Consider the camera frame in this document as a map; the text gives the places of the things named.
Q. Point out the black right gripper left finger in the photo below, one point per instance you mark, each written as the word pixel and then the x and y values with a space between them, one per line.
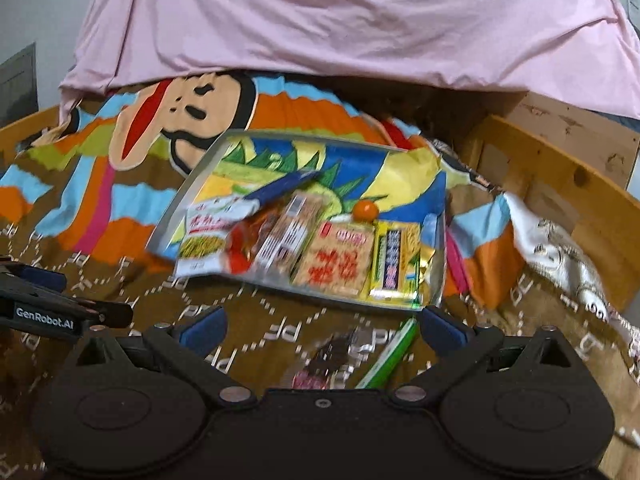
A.
pixel 181 351

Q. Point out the yellow purple cracker pack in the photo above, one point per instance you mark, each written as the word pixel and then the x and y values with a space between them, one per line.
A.
pixel 395 269

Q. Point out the white green bean snack bag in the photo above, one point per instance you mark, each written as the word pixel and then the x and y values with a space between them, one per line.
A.
pixel 205 246

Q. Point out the gold foil snack pack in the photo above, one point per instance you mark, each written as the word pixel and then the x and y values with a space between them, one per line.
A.
pixel 427 254

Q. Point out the green sausage stick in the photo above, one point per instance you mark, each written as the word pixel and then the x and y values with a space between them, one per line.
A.
pixel 380 372

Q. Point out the blue white long box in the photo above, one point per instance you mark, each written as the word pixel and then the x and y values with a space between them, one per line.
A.
pixel 277 188

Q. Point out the pink bed sheet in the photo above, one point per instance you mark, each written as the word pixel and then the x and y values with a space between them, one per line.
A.
pixel 583 52

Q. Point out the clear dark meat snack pack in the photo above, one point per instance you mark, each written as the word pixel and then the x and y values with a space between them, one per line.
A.
pixel 333 362

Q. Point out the small orange tangerine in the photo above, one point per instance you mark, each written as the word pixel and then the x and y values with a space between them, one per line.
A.
pixel 365 211

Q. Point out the colourful cartoon monkey blanket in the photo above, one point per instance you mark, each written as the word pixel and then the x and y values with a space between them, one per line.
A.
pixel 558 400

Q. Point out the orange red snack bag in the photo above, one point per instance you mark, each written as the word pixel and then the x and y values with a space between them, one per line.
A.
pixel 246 238

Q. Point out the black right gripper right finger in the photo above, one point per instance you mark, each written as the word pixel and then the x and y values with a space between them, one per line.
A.
pixel 459 348

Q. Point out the long clear bread snack pack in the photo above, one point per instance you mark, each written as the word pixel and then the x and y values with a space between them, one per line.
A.
pixel 286 240

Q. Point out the metal tray with dinosaur print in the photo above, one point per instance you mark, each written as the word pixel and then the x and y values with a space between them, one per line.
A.
pixel 323 218

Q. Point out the brown red crispy snack pack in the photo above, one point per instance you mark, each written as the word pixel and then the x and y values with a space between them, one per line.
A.
pixel 337 259

